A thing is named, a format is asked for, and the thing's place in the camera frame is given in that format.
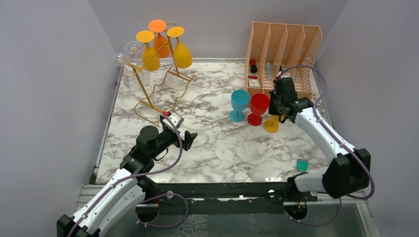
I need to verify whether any red plastic wine glass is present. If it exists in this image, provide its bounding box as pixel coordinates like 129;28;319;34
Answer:
247;93;270;126

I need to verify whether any yellow front wine glass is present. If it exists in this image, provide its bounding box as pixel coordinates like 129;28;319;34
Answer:
264;115;281;133

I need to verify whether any yellow wine glass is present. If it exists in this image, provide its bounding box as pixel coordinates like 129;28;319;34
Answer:
264;115;281;133
167;26;193;69
136;30;161;72

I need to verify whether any blue plastic wine glass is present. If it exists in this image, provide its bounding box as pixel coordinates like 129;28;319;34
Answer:
229;89;251;122

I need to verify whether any clear front wine glass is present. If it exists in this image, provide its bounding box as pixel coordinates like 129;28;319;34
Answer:
112;53;134;89

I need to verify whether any clear wine glass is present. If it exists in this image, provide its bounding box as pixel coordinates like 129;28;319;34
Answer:
112;53;134;89
124;40;151;84

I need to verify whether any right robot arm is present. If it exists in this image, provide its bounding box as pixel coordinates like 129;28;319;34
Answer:
268;77;372;201

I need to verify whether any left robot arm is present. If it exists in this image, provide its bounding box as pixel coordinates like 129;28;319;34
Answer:
56;125;198;237

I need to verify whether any orange wine glass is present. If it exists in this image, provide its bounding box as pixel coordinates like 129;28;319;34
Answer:
148;19;170;58

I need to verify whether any white red labelled box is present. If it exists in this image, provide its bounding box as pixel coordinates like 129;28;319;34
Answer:
248;76;260;88

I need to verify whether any light blue tube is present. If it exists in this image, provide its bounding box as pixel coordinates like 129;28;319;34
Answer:
266;62;273;80

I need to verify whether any red black small bottle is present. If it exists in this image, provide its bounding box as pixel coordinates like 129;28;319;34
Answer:
249;59;258;74

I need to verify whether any peach plastic file organizer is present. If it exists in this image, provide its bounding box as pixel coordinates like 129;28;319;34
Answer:
244;22;322;99

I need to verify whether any green small block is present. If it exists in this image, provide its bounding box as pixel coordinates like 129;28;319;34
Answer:
296;159;309;172

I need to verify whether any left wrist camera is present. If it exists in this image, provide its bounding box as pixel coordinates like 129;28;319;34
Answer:
162;112;184;129

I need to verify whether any gold wire glass rack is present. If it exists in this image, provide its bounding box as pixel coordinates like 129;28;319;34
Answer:
124;22;197;126

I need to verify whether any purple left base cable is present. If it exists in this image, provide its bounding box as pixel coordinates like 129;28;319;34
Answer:
134;194;189;229

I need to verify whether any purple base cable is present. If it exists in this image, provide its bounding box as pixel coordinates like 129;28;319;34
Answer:
283;196;343;228
134;194;189;229

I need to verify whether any black mounting rail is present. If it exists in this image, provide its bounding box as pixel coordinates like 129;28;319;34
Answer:
135;182;317;219

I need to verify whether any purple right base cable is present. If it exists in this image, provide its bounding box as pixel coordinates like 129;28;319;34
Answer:
283;196;343;228

